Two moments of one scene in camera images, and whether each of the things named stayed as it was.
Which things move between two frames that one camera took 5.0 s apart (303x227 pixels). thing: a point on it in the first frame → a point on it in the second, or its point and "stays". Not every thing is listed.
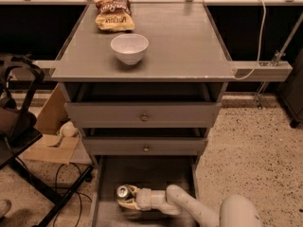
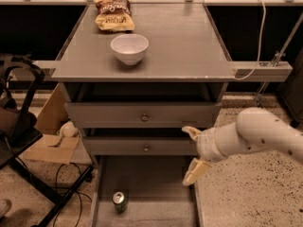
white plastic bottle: [68, 130] stays
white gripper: [144, 199] → [206, 146]
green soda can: [123, 192] → [120, 200]
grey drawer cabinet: [148, 95] stays
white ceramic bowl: [130, 47] stays
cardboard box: [52, 146] stays
